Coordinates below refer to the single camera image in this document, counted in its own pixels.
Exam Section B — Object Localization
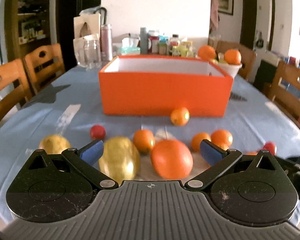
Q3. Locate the small orange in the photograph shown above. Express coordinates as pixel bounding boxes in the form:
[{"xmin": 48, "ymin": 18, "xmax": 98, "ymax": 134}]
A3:
[
  {"xmin": 133, "ymin": 129, "xmax": 155, "ymax": 154},
  {"xmin": 170, "ymin": 107, "xmax": 190, "ymax": 126},
  {"xmin": 191, "ymin": 132, "xmax": 211, "ymax": 152},
  {"xmin": 211, "ymin": 129, "xmax": 233, "ymax": 150}
]

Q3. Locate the red cherry tomato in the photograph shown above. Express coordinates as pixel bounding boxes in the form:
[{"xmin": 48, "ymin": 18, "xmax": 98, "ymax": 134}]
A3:
[
  {"xmin": 90, "ymin": 125, "xmax": 106, "ymax": 140},
  {"xmin": 262, "ymin": 141, "xmax": 277, "ymax": 155}
]

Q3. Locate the large orange fruit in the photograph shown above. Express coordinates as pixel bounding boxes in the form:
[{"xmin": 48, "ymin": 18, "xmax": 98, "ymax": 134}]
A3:
[{"xmin": 150, "ymin": 139, "xmax": 193, "ymax": 180}]

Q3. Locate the blue patterned tablecloth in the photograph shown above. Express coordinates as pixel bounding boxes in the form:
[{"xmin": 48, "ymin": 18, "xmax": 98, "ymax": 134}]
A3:
[{"xmin": 0, "ymin": 67, "xmax": 300, "ymax": 223}]

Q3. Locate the orange cardboard box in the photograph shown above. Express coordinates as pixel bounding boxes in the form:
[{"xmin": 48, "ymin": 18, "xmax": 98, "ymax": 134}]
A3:
[{"xmin": 98, "ymin": 55, "xmax": 234, "ymax": 117}]

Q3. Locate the white fruit basket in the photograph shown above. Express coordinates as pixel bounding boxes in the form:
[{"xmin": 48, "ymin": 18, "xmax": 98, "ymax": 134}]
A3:
[{"xmin": 210, "ymin": 60, "xmax": 242, "ymax": 78}]

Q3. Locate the wooden chair near left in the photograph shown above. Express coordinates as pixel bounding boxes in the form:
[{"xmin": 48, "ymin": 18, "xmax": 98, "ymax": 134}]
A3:
[{"xmin": 0, "ymin": 58, "xmax": 33, "ymax": 139}]

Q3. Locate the wooden chair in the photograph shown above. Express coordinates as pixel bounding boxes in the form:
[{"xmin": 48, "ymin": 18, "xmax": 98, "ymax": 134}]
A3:
[
  {"xmin": 268, "ymin": 61, "xmax": 300, "ymax": 129},
  {"xmin": 0, "ymin": 58, "xmax": 33, "ymax": 139},
  {"xmin": 24, "ymin": 43, "xmax": 65, "ymax": 94},
  {"xmin": 216, "ymin": 40, "xmax": 257, "ymax": 81}
]

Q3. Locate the wooden chair near right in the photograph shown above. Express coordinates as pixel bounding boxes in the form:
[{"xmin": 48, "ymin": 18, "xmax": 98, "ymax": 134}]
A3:
[{"xmin": 268, "ymin": 61, "xmax": 300, "ymax": 129}]

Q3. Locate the wooden chair far left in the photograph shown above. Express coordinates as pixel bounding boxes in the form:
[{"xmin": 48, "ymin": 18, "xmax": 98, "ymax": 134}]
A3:
[{"xmin": 24, "ymin": 43, "xmax": 65, "ymax": 94}]

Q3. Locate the orange in basket right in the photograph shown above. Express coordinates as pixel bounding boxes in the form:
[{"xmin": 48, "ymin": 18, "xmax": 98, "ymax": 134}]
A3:
[{"xmin": 224, "ymin": 49, "xmax": 242, "ymax": 65}]

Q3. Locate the orange in basket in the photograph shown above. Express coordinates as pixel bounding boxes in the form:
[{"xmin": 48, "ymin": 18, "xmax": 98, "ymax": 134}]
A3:
[
  {"xmin": 224, "ymin": 49, "xmax": 242, "ymax": 65},
  {"xmin": 197, "ymin": 45, "xmax": 216, "ymax": 61}
]

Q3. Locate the wooden chair far right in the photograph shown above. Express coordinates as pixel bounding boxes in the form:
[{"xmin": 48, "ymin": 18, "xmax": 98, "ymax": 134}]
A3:
[{"xmin": 216, "ymin": 40, "xmax": 257, "ymax": 81}]

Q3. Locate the clear glass jar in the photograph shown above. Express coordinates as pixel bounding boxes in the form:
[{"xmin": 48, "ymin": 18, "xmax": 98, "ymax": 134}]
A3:
[{"xmin": 84, "ymin": 40, "xmax": 102, "ymax": 70}]

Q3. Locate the orange in basket left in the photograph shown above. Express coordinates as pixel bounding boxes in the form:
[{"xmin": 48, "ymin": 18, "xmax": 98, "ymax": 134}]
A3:
[{"xmin": 197, "ymin": 45, "xmax": 216, "ymax": 61}]

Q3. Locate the pink thermos bottle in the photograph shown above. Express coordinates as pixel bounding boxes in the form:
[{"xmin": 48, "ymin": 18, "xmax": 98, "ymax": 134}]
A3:
[{"xmin": 101, "ymin": 24, "xmax": 113, "ymax": 61}]

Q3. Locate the tissue box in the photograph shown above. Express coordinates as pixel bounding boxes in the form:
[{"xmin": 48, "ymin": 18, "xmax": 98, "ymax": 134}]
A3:
[{"xmin": 113, "ymin": 37, "xmax": 141, "ymax": 56}]

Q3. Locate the paper shopping bag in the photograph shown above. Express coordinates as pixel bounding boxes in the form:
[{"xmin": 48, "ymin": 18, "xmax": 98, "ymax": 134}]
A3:
[{"xmin": 73, "ymin": 13, "xmax": 101, "ymax": 67}]

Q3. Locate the grey tall bottle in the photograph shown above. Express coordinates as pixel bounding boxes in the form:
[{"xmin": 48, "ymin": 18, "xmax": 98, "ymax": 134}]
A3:
[{"xmin": 140, "ymin": 27, "xmax": 148, "ymax": 55}]

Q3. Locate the red label jar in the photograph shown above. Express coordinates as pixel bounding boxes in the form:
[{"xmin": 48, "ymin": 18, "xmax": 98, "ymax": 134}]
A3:
[{"xmin": 148, "ymin": 30, "xmax": 160, "ymax": 54}]

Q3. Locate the wooden bookshelf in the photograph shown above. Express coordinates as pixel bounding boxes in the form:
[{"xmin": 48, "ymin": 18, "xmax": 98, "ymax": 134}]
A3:
[{"xmin": 3, "ymin": 0, "xmax": 51, "ymax": 61}]

